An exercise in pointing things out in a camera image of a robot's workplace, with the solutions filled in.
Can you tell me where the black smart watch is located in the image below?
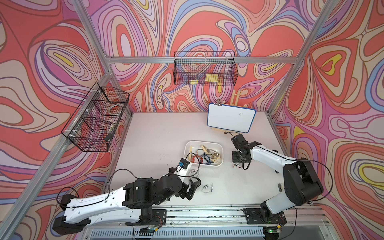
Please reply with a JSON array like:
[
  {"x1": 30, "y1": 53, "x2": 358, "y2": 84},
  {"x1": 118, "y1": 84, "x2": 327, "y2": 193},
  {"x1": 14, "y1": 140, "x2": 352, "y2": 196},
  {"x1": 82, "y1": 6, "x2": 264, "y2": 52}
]
[{"x1": 190, "y1": 177, "x2": 202, "y2": 184}]

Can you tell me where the beige long strap watch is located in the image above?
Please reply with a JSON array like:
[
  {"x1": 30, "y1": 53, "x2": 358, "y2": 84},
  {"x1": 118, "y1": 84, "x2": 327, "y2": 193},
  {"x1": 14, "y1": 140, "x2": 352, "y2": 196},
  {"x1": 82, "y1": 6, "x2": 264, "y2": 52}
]
[{"x1": 188, "y1": 145, "x2": 193, "y2": 159}]

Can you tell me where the red translucent watch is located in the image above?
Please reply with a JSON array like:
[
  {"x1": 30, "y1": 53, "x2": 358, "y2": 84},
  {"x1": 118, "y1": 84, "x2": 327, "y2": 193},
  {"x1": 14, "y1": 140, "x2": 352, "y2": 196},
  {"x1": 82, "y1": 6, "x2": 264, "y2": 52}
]
[{"x1": 191, "y1": 155, "x2": 204, "y2": 164}]

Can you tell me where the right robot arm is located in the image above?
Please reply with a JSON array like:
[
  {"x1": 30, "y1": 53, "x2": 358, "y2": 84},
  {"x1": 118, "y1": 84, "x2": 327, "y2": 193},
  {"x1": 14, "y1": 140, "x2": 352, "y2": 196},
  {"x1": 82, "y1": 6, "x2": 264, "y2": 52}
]
[{"x1": 231, "y1": 134, "x2": 324, "y2": 222}]

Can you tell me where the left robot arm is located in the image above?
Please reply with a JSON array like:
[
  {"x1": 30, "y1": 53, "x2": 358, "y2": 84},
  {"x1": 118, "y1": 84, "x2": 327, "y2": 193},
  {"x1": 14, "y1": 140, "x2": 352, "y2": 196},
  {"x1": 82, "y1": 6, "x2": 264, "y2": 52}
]
[{"x1": 52, "y1": 174, "x2": 201, "y2": 235}]

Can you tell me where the white plastic storage box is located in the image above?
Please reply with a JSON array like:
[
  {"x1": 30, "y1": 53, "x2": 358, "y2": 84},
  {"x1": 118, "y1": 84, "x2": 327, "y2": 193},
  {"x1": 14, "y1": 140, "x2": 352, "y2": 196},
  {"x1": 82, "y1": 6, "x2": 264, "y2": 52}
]
[{"x1": 184, "y1": 141, "x2": 224, "y2": 168}]

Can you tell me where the wooden easel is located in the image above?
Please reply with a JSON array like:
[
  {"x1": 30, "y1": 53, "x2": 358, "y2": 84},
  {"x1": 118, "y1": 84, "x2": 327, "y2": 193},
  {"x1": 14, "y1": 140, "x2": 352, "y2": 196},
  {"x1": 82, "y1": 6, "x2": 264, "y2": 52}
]
[{"x1": 214, "y1": 89, "x2": 250, "y2": 133}]

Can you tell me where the yellow sticky note large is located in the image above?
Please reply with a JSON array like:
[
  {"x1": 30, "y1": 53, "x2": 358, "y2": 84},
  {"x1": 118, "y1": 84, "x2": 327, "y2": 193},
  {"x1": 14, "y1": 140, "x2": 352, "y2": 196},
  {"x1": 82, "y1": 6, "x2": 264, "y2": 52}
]
[{"x1": 205, "y1": 74, "x2": 219, "y2": 83}]

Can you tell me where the yellow sticky note small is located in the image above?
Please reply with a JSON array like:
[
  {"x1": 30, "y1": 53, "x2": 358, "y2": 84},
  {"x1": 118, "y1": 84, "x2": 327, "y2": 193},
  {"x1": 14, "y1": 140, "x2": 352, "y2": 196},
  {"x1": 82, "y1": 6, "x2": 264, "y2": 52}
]
[{"x1": 189, "y1": 80, "x2": 199, "y2": 85}]

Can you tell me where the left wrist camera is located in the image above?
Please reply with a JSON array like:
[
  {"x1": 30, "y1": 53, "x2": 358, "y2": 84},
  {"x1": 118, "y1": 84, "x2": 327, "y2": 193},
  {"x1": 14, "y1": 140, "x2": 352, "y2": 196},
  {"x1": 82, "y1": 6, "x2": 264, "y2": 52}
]
[{"x1": 177, "y1": 158, "x2": 190, "y2": 171}]

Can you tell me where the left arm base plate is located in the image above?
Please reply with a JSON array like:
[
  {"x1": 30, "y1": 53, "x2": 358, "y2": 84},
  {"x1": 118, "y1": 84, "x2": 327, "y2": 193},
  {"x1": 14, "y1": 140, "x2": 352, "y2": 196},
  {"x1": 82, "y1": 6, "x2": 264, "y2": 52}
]
[{"x1": 125, "y1": 208, "x2": 167, "y2": 227}]

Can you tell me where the small whiteboard blue frame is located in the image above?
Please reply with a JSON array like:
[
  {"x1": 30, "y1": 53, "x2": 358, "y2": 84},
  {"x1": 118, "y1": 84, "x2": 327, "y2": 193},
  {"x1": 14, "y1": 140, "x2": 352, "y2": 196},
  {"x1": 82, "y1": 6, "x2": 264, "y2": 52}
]
[{"x1": 207, "y1": 103, "x2": 257, "y2": 133}]

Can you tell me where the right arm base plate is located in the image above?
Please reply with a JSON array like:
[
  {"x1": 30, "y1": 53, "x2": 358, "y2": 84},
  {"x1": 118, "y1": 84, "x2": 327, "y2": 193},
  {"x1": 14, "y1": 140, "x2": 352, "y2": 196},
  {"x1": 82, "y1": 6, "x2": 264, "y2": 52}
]
[{"x1": 242, "y1": 208, "x2": 287, "y2": 226}]

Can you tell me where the aluminium rail front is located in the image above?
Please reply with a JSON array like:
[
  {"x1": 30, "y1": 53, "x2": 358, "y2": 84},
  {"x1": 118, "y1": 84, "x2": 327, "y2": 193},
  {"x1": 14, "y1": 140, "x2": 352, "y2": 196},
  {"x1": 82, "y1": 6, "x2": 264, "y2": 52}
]
[{"x1": 76, "y1": 205, "x2": 338, "y2": 240}]

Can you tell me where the black wire basket back wall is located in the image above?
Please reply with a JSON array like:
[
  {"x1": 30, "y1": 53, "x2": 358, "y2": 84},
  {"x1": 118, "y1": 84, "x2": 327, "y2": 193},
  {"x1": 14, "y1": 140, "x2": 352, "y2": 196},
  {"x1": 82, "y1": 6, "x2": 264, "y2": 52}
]
[{"x1": 173, "y1": 50, "x2": 239, "y2": 87}]

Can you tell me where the black wire basket wall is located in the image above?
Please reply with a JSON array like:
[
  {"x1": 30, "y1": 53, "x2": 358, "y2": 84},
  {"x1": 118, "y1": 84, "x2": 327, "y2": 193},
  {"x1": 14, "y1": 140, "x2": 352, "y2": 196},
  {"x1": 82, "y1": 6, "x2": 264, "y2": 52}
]
[
  {"x1": 61, "y1": 83, "x2": 130, "y2": 153},
  {"x1": 173, "y1": 50, "x2": 239, "y2": 87}
]

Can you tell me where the black wire basket left wall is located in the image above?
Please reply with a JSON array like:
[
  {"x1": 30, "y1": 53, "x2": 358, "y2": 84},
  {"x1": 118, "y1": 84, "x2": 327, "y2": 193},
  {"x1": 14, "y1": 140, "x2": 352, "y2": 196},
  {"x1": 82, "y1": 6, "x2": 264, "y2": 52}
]
[{"x1": 61, "y1": 83, "x2": 130, "y2": 153}]

